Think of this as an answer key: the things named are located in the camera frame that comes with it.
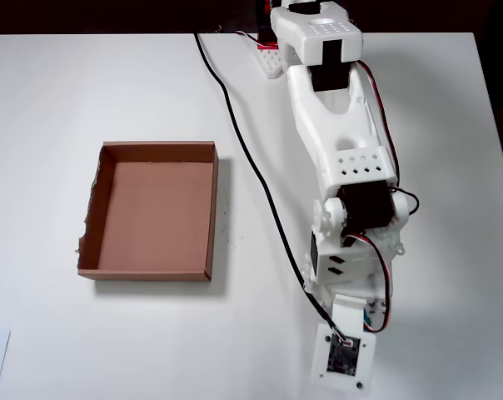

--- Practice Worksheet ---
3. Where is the brown cardboard box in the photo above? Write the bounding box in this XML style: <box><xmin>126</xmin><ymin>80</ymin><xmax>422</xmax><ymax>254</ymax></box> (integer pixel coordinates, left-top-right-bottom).
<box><xmin>76</xmin><ymin>140</ymin><xmax>220</xmax><ymax>283</ymax></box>

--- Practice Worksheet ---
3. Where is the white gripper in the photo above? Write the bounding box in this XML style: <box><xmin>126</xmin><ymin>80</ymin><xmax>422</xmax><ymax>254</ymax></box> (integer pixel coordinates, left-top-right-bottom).
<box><xmin>303</xmin><ymin>227</ymin><xmax>405</xmax><ymax>333</ymax></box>

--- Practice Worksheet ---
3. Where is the black camera cable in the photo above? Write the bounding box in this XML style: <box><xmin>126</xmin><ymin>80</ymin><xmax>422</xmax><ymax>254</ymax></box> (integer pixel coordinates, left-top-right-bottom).
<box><xmin>194</xmin><ymin>32</ymin><xmax>345</xmax><ymax>346</ymax></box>

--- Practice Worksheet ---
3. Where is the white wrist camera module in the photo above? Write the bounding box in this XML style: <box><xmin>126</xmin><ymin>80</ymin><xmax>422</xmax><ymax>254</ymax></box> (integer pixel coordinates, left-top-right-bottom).
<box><xmin>315</xmin><ymin>293</ymin><xmax>380</xmax><ymax>391</ymax></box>

